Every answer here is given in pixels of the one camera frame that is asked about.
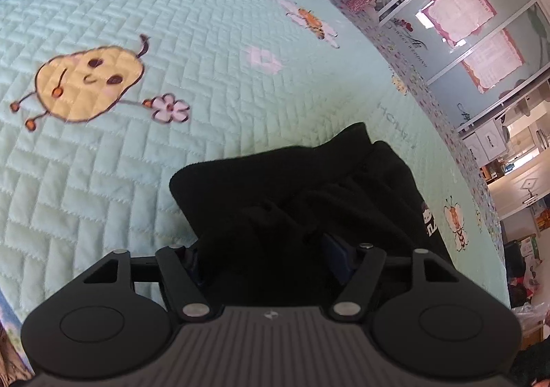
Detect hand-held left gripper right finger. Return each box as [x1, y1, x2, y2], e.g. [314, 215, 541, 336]
[321, 236, 460, 322]

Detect wooden chair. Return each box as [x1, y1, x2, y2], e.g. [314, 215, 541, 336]
[480, 159, 505, 183]

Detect pink poster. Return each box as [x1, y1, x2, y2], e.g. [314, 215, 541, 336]
[422, 0, 496, 48]
[462, 29, 526, 94]

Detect white shelf unit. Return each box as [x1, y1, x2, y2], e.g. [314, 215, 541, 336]
[500, 73, 550, 155]

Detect white door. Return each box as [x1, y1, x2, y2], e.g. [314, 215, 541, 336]
[490, 146, 550, 237]

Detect green-white cardboard box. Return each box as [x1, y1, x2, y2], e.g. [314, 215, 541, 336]
[518, 234, 544, 263]

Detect heart-print bed sheet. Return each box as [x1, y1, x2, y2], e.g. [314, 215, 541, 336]
[318, 0, 512, 310]

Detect white drawer cabinet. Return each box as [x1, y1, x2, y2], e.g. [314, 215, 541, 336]
[462, 118, 512, 164]

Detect sliding-door wardrobe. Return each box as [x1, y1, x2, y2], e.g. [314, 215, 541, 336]
[374, 0, 550, 134]

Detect white plastic bag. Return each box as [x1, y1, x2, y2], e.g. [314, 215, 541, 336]
[511, 260, 550, 327]

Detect person's black clothing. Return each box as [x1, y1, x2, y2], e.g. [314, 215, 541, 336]
[507, 327, 550, 387]

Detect black fleece pants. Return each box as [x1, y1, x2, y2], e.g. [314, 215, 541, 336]
[169, 122, 450, 308]

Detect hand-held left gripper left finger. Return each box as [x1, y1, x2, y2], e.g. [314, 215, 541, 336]
[81, 243, 218, 323]

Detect bee-print quilted bed cover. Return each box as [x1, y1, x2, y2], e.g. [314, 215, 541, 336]
[0, 0, 512, 319]

